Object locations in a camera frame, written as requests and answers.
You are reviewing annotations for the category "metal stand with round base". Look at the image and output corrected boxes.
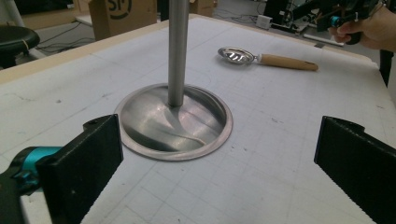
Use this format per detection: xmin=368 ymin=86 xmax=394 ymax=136
xmin=114 ymin=0 xmax=234 ymax=161

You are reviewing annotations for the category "small white adapter box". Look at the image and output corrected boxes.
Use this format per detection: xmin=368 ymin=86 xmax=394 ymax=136
xmin=256 ymin=14 xmax=274 ymax=31

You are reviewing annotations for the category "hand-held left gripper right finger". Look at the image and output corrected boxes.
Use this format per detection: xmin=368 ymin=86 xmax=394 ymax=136
xmin=314 ymin=115 xmax=396 ymax=224

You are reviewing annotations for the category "black round stool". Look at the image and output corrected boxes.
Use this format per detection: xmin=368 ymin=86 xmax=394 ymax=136
xmin=0 ymin=24 xmax=41 ymax=69

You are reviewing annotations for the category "metal spoon with wooden handle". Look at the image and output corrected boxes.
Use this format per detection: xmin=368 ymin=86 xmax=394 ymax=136
xmin=217 ymin=47 xmax=319 ymax=72

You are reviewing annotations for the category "black floor cable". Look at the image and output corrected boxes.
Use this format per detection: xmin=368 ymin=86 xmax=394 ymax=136
xmin=35 ymin=21 xmax=96 ymax=54

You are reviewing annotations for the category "plain cardboard box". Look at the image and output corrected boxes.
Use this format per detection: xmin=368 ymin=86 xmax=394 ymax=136
xmin=189 ymin=0 xmax=217 ymax=18

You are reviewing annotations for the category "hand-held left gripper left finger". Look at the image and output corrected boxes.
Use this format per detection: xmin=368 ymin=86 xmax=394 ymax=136
xmin=36 ymin=113 xmax=124 ymax=224

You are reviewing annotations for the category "cardboard box with round logo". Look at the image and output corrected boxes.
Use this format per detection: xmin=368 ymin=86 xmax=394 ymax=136
xmin=88 ymin=0 xmax=158 ymax=41

